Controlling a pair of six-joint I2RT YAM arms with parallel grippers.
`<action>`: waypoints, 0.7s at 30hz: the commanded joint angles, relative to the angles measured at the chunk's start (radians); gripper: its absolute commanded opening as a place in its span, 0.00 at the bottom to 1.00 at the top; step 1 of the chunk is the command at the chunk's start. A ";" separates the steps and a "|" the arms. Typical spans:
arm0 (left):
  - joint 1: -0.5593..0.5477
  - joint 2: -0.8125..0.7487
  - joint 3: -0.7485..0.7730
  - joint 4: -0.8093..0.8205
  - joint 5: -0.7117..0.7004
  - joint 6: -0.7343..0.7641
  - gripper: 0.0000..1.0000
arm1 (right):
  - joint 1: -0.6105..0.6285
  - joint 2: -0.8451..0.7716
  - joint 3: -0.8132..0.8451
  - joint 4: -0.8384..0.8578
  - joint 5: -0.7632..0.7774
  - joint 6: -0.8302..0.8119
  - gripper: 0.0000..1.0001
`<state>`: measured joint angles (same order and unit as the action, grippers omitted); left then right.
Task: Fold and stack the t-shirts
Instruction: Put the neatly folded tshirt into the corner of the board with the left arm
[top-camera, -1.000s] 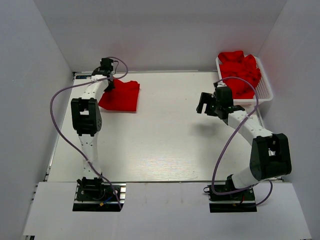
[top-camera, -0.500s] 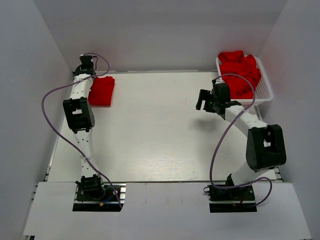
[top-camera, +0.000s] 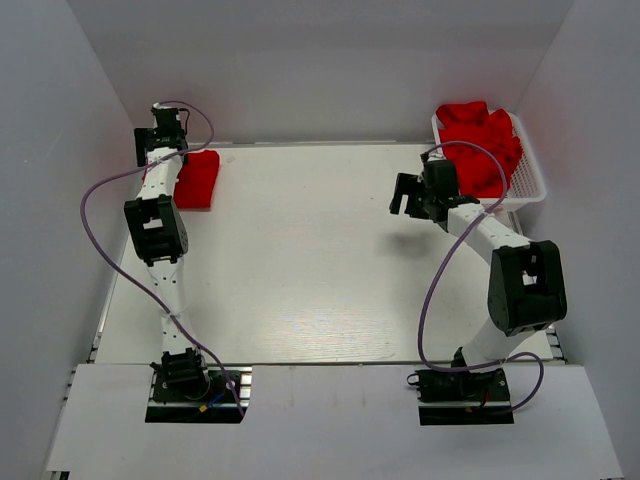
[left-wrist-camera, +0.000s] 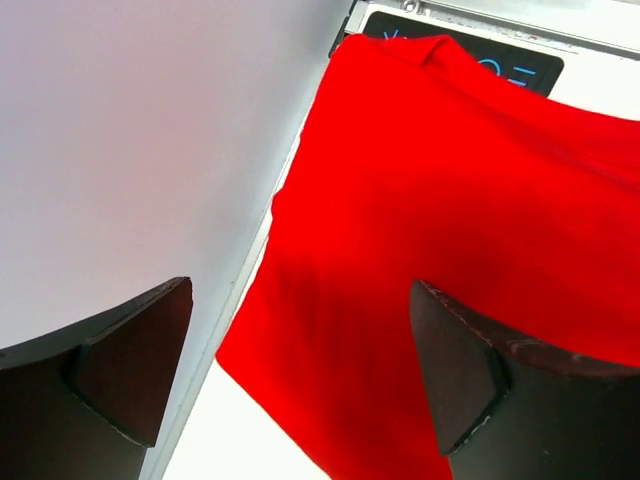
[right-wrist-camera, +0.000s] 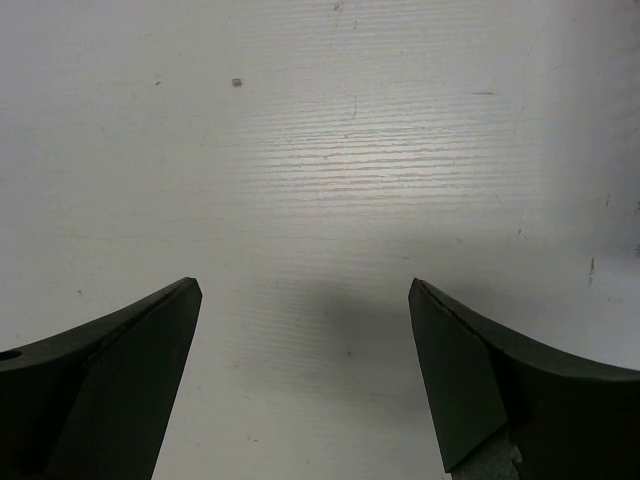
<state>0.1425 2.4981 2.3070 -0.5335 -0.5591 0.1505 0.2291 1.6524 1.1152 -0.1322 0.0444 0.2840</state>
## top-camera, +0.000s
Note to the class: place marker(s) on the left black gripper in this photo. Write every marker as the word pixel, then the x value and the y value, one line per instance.
pixel 142 138

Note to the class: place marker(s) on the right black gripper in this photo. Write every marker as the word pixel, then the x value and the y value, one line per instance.
pixel 406 184

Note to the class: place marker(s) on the red t shirt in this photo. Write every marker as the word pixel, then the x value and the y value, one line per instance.
pixel 193 185

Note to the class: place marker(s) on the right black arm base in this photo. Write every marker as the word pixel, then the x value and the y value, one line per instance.
pixel 462 399

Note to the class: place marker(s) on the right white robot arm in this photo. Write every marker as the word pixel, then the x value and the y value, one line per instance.
pixel 526 290

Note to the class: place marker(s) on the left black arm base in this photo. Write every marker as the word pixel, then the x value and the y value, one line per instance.
pixel 184 390

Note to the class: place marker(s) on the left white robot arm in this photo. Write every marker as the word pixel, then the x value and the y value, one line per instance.
pixel 157 231

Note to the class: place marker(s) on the pile of red shirts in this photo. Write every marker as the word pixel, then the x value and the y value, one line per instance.
pixel 482 146

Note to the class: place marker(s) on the white plastic basket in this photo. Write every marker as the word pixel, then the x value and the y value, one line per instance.
pixel 526 184

